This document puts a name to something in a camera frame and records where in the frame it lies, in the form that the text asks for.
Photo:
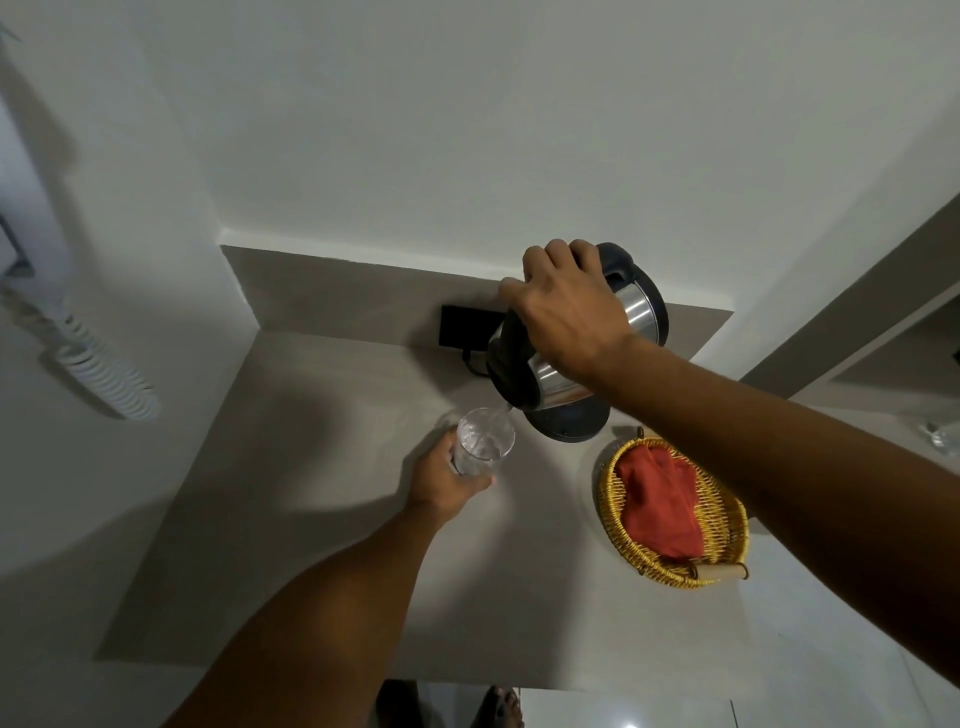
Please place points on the black wall socket plate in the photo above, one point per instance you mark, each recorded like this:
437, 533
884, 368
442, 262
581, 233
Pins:
459, 327

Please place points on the person's right forearm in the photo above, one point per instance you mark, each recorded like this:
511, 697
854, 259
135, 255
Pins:
787, 487

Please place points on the red folded cloth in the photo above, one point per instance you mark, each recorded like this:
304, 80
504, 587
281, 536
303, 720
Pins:
660, 502

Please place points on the person's right fingers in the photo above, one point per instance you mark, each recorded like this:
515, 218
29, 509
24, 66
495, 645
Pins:
551, 266

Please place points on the clear drinking glass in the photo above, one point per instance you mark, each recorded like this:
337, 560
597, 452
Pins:
484, 442

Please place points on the black kettle base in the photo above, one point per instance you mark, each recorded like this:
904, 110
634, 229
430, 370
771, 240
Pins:
566, 421

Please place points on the steel and black electric kettle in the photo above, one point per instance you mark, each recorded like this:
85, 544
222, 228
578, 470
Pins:
592, 330

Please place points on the person's left hand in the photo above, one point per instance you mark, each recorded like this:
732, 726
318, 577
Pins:
439, 480

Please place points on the person's right hand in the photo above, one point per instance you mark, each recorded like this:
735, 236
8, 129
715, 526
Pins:
564, 315

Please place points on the person's left fingers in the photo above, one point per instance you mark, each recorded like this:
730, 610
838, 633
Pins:
469, 472

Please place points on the white wall telephone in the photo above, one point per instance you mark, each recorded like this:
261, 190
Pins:
22, 187

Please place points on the clear glass object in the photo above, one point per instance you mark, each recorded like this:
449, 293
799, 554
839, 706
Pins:
941, 435

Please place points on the person's left forearm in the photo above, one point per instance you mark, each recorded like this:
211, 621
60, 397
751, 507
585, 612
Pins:
315, 622

